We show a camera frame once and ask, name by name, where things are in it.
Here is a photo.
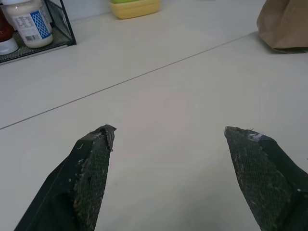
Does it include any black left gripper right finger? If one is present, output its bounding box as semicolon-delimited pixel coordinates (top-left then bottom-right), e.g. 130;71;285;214
224;125;308;231

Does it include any brown paper bag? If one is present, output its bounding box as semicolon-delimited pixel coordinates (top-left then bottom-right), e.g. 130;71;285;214
256;0;308;54

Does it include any yellow detergent bottle green label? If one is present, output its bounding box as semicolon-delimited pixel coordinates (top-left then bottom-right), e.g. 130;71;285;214
109;0;161;19

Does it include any white mayonnaise bottle blue label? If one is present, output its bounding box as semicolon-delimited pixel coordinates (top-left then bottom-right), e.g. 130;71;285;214
1;0;53;49

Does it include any red ketchup squeeze bottle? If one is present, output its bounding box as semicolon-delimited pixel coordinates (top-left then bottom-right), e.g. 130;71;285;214
0;8;19;54

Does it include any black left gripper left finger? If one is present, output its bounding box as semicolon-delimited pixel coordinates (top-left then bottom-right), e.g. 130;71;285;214
14;124;117;231

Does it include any black wire rack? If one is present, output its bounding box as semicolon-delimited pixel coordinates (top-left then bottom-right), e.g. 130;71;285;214
0;0;77;64

